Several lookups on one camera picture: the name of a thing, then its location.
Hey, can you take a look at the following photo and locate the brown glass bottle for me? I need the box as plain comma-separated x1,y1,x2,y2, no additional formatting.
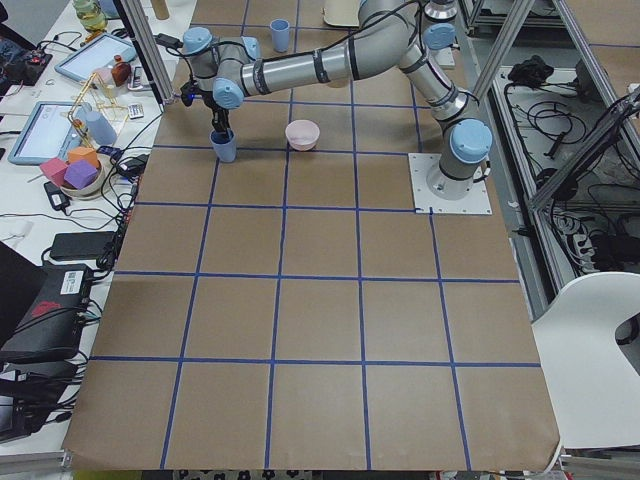
111,55,132,87

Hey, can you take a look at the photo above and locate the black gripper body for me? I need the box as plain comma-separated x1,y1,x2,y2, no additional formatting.
180,78,231,131

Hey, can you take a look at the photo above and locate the teach pendant tablet near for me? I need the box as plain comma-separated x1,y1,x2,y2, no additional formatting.
8,101,82,165

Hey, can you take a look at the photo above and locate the blue cup near arm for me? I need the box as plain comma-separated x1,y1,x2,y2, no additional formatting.
269,18,290,53

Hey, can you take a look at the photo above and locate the black power adapter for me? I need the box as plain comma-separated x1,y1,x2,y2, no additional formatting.
154,33,183,50

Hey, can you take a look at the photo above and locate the teach pendant tablet far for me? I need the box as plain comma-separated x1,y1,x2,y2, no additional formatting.
54,33,137,82

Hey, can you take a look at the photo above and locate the cardboard tube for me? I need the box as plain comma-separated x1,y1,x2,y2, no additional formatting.
151,0,170,21

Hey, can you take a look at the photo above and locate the light blue cup on desk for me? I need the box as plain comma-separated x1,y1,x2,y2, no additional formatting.
86,111,117,146

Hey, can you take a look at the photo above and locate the pink bowl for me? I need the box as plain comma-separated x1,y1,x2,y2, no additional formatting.
285,119,320,151

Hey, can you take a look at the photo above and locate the aluminium frame post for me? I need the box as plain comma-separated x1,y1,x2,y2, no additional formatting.
115,0,174,106

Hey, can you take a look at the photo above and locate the gold wire rack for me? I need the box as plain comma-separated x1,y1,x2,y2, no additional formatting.
67,72,128,146

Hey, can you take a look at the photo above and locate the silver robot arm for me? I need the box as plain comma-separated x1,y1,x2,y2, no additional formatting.
178,1,493,201

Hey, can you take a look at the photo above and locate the teach pendant tablet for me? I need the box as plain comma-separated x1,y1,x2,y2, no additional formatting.
54,33,137,82
8,101,82,165

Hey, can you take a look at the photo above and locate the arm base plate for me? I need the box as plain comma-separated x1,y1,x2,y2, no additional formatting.
408,153,492,216
431,47,455,70

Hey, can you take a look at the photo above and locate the white chair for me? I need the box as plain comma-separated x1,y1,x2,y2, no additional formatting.
532,272,639,449

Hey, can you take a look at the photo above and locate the bowl of foam cubes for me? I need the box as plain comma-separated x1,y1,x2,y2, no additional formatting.
40,147,106,200

